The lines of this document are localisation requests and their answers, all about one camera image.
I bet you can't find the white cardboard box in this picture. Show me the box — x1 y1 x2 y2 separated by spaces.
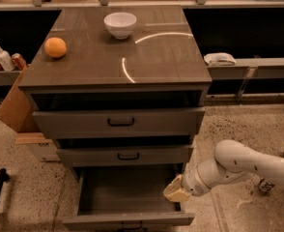
15 132 60 161

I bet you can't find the grey drawer cabinet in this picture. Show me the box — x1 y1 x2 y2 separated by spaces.
18 5 213 182

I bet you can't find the white pump bottle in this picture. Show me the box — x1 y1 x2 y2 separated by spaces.
0 46 15 72

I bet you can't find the orange fruit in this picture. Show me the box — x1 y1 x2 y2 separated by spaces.
44 38 67 58

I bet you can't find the brown cardboard box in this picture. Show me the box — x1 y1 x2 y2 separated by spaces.
0 69 40 133

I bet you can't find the folded white cloth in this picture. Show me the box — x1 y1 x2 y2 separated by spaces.
204 52 237 66

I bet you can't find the grey drawer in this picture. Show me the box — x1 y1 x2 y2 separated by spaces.
33 108 205 139
63 164 194 232
57 145 193 167

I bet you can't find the white ceramic bowl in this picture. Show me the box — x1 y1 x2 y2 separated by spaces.
103 13 137 40

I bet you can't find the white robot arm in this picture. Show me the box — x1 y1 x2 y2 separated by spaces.
163 140 284 202

